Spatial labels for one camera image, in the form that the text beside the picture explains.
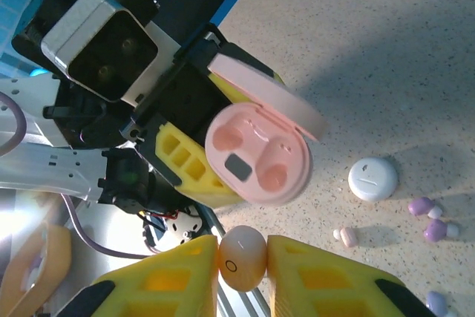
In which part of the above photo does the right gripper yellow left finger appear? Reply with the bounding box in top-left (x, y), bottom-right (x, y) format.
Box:
top-left (66, 235), bottom-right (220, 317)

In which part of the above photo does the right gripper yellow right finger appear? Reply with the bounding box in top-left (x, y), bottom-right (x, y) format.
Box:
top-left (266, 235), bottom-right (436, 317)

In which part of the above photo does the pink earbud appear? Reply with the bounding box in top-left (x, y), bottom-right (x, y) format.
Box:
top-left (218, 225), bottom-right (268, 293)
top-left (332, 226), bottom-right (359, 248)

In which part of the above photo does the lavender blue earbud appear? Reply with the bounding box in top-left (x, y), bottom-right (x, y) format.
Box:
top-left (425, 290), bottom-right (457, 317)

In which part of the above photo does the white earbud charging case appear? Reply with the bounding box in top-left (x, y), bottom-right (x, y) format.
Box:
top-left (347, 157), bottom-right (399, 203)

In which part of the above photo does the purple earbud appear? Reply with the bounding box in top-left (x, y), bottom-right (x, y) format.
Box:
top-left (424, 219), bottom-right (459, 243)
top-left (407, 197), bottom-right (443, 220)

